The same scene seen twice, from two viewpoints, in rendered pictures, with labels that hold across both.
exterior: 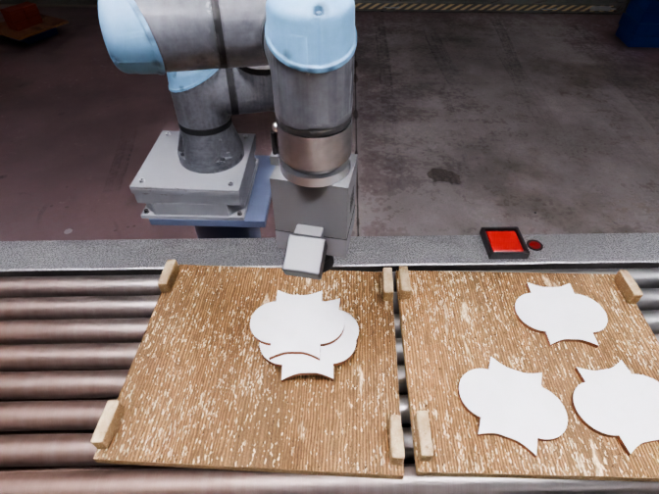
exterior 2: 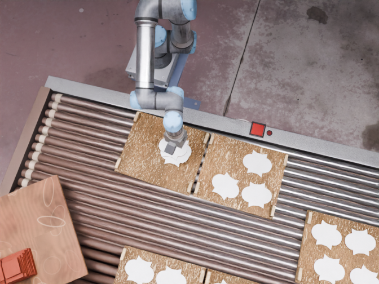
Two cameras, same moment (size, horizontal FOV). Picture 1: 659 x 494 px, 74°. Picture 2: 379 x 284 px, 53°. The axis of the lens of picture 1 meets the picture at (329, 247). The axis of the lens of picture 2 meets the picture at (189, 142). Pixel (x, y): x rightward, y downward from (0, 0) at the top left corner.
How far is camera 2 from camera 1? 1.31 m
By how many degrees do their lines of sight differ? 30
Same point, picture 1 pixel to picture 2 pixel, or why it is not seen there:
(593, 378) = (252, 186)
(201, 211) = not seen: hidden behind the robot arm
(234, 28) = (159, 107)
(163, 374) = (132, 151)
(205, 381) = (144, 157)
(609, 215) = not seen: outside the picture
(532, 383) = (233, 182)
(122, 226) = (110, 13)
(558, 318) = (255, 165)
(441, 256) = (232, 129)
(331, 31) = (174, 129)
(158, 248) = not seen: hidden behind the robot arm
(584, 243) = (289, 137)
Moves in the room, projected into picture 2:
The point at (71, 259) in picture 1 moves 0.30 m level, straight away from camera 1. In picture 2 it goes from (104, 97) to (86, 54)
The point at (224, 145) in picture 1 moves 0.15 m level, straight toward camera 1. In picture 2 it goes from (163, 61) to (162, 86)
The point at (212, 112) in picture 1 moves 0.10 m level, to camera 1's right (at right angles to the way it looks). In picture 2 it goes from (159, 53) to (177, 57)
